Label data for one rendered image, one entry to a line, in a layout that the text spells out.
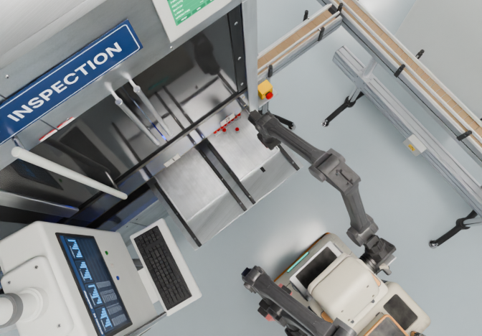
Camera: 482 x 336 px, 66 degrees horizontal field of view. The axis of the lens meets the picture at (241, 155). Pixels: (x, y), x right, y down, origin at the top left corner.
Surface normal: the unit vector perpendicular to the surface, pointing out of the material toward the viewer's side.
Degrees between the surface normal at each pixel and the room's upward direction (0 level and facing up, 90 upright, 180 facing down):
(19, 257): 0
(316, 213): 0
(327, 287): 42
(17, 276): 0
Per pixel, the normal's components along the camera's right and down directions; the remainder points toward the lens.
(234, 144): -0.05, -0.25
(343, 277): -0.48, -0.67
